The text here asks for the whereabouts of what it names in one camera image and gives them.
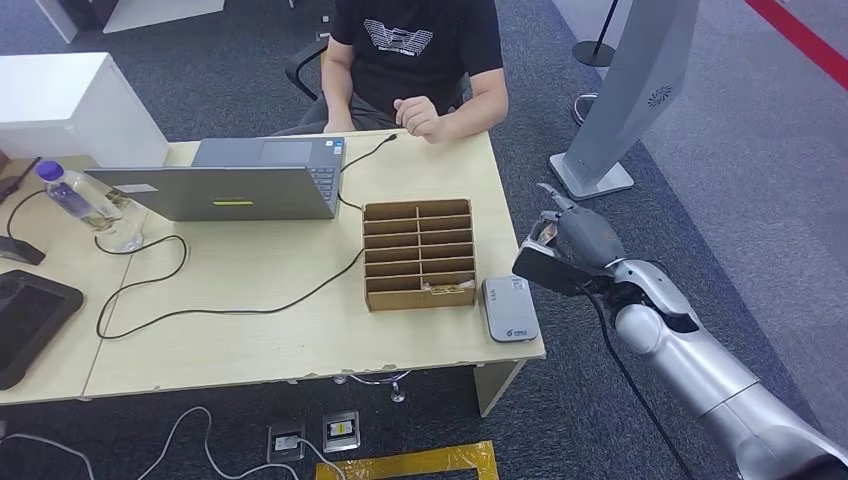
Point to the person's left hand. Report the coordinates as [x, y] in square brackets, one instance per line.
[417, 119]

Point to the person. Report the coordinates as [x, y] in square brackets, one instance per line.
[411, 66]

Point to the person's left forearm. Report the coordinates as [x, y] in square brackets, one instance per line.
[470, 112]

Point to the ID card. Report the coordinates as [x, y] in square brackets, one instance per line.
[547, 233]

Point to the black stanchion post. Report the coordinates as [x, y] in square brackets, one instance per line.
[591, 53]

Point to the black tablet controller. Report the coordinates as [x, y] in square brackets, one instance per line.
[30, 328]

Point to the brown box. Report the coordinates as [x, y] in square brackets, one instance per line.
[3, 162]

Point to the black desk device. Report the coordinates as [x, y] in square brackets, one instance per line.
[18, 250]

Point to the floor socket with plug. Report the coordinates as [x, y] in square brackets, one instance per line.
[285, 442]

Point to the grey kiosk stand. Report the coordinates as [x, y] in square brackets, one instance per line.
[636, 73]

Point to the person's right forearm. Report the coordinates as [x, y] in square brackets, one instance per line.
[336, 83]

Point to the plastic bottle purple cap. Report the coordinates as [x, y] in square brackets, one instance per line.
[74, 197]

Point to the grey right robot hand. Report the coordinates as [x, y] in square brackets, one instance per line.
[590, 238]

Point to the person's right hand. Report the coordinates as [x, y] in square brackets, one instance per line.
[338, 126]

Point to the desk leg panel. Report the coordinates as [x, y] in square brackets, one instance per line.
[491, 389]

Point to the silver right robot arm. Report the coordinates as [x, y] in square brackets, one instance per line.
[696, 371]

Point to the white shelf unit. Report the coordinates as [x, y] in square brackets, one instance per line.
[162, 10]

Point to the yellow floor tape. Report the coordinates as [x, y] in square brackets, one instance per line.
[411, 460]

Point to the white cabinet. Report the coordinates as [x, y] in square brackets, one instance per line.
[66, 99]

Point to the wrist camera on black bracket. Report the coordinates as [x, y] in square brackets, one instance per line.
[550, 275]

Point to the grey laptop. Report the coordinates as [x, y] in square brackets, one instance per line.
[228, 193]

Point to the black office chair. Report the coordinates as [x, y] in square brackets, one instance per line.
[290, 69]

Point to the grey card reader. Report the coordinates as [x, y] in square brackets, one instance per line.
[509, 311]

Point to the cardboard card organiser box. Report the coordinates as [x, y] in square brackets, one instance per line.
[394, 301]

